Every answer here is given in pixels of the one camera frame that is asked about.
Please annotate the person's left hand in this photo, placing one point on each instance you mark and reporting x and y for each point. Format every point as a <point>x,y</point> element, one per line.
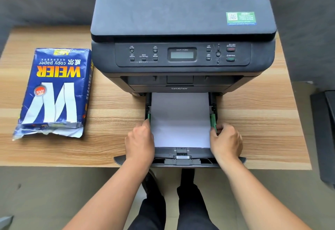
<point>140,144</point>

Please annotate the person's right hand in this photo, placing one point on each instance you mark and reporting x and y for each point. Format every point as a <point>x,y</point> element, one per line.
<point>227,144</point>

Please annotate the person's right thumb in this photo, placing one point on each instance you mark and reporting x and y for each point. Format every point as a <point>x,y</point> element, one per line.
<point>215,137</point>

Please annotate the person's left thumb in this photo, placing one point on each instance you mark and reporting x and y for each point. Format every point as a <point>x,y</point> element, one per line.
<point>146,125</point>

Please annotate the person's left forearm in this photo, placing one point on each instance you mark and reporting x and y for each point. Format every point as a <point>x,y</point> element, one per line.
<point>112,198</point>

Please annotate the person's right forearm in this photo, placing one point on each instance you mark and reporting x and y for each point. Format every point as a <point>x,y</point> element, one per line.
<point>257,198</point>

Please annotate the white paper stack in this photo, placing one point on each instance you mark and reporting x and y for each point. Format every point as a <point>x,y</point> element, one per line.
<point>180,120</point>

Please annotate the black printer paper tray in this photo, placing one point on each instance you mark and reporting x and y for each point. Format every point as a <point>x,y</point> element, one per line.
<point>183,156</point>

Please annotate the person's right leg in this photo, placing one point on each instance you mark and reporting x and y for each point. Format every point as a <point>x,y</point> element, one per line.
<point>192,203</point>

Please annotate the person's leg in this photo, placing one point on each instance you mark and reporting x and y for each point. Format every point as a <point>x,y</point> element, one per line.
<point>192,203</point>
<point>151,209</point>

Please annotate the person's left leg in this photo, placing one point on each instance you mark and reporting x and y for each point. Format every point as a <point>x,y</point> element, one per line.
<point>151,209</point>

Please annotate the blue copy paper pack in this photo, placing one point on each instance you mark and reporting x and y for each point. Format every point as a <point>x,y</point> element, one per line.
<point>56,91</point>

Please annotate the green square sticker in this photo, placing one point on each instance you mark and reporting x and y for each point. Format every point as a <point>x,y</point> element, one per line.
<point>240,18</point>

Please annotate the dark grey multifunction printer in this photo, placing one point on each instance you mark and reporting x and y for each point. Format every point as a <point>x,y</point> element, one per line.
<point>183,7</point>

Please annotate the grey floor object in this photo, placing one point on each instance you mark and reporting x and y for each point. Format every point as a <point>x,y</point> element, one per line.
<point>5,222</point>

